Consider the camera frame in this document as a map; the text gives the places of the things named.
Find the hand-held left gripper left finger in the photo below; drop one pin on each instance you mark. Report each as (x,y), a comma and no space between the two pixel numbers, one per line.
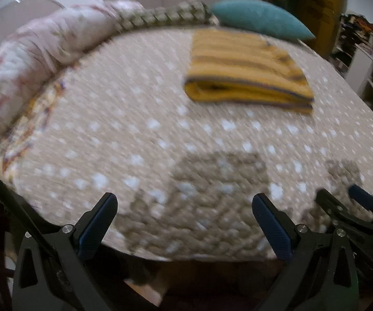
(97,230)

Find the wooden door frame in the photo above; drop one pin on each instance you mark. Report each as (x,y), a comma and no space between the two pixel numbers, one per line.
(319,6)

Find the geometric patterned blanket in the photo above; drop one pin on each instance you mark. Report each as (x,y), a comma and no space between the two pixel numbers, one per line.
(27,126)

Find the yellow striped sweater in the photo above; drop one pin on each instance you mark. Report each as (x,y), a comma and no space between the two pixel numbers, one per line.
(238,58)

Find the polka dot bolster pillow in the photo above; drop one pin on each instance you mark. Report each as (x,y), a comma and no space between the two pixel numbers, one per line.
(167,14)

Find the teal pillow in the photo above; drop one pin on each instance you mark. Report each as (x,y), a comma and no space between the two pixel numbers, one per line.
(261,16)

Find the pink floral quilt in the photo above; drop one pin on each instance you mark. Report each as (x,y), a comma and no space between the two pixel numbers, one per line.
(43,48)

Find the cluttered white shelf unit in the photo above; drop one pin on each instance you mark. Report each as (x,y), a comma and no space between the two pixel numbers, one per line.
(368,58)

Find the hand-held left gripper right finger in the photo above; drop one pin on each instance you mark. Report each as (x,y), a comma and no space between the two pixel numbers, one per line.
(272,226)

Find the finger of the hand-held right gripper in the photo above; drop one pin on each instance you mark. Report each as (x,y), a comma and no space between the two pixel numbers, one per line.
(335,205)
(363,196)

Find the beige dotted bedspread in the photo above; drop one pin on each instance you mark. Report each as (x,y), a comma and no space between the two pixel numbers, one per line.
(141,103)

